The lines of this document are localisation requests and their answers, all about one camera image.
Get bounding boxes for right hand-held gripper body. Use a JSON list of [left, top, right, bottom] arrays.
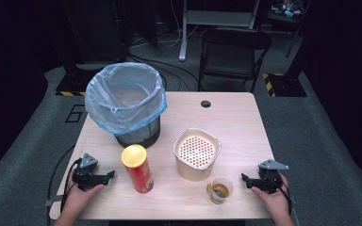
[[257, 159, 289, 194]]

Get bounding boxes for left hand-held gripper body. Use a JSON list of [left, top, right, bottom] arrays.
[[72, 153, 99, 192]]

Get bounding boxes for clear plastic cup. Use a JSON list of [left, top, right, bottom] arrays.
[[208, 177, 235, 205]]

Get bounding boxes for red chip can yellow lid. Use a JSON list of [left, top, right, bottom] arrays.
[[121, 144, 155, 194]]

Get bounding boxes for black mesh trash bin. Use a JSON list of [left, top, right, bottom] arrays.
[[114, 116, 162, 150]]

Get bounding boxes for beige strainer bowl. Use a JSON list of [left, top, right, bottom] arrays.
[[173, 127, 222, 183]]

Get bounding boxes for person's right hand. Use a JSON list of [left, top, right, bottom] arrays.
[[252, 175, 292, 218]]

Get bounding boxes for person's left hand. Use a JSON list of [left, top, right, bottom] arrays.
[[60, 175, 105, 218]]

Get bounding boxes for grey tape strip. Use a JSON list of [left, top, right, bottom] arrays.
[[43, 195, 64, 207]]

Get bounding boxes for black stand with striped base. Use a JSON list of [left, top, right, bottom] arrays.
[[262, 0, 312, 98], [55, 0, 130, 97]]

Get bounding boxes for dark curtain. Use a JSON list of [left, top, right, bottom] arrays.
[[0, 0, 64, 186], [304, 0, 362, 196]]

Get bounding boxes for black folding chair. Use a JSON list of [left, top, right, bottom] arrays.
[[197, 27, 272, 94]]

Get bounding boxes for cluttered dark shelf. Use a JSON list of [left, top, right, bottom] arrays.
[[265, 0, 310, 32]]

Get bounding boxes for left hand-held gripper cable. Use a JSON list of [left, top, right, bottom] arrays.
[[59, 158, 83, 215]]

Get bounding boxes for hand-held gripper cable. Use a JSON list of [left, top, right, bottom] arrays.
[[276, 178, 296, 218], [59, 158, 83, 215]]

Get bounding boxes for right hand-held gripper cable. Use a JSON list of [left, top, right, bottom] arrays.
[[276, 178, 296, 218]]

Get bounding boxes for black hanging cable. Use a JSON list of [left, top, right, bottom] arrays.
[[46, 144, 76, 226]]

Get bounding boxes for black floor cables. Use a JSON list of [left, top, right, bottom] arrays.
[[126, 53, 202, 92]]

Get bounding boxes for white metal desk frame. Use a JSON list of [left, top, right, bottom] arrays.
[[178, 0, 262, 62]]

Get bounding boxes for white floor cable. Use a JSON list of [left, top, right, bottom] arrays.
[[156, 0, 200, 49]]

